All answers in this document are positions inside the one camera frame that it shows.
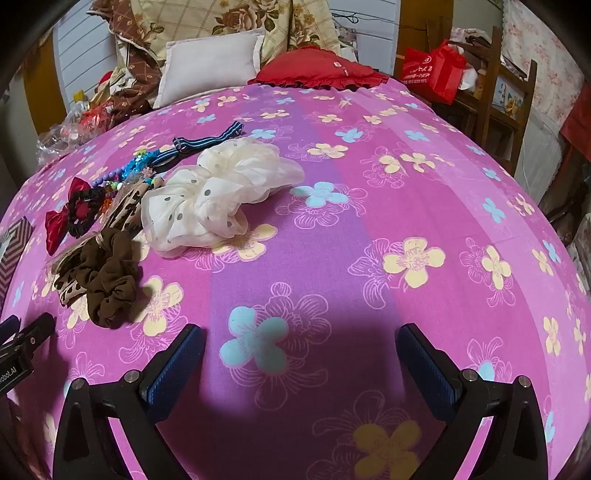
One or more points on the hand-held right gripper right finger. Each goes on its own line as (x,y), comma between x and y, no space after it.
(427,364)

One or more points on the pink floral cloth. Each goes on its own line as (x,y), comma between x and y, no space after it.
(540,55)

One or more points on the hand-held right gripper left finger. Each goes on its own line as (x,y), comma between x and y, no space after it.
(178,364)

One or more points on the red hair bow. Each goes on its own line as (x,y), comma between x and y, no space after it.
(55,228)

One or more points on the floral quilt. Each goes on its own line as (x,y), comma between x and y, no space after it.
(194,18)

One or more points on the white pillow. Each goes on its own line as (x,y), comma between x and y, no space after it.
(207,64)

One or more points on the cream sheer scrunchie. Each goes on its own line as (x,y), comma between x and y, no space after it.
(249,164)

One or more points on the striped jewelry box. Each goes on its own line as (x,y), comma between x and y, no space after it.
(14,258)

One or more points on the white polka dot scrunchie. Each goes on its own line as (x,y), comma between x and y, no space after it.
(194,212)

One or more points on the clear plastic bag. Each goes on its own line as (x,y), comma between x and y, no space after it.
(78,124)

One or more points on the red frilled cushion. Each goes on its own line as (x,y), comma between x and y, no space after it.
(318,69)

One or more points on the black and red scrunchie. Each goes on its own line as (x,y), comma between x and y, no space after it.
(87,214)

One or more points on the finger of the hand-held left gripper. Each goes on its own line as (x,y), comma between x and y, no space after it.
(34,333)
(9,328)

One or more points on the red shopping bag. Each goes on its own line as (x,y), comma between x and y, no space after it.
(434,69)

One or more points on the clear plastic bottle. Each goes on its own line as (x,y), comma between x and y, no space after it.
(80,99)

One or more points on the blue striped headband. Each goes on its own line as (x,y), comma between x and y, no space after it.
(203,141)

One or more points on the brown scrunchie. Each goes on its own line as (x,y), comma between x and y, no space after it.
(111,277)

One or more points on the wooden chair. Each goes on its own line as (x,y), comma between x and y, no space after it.
(489,110)

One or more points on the leopard print hair bow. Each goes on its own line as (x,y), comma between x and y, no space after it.
(127,207)

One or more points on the pink floral bedsheet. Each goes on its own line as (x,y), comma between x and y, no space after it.
(332,217)

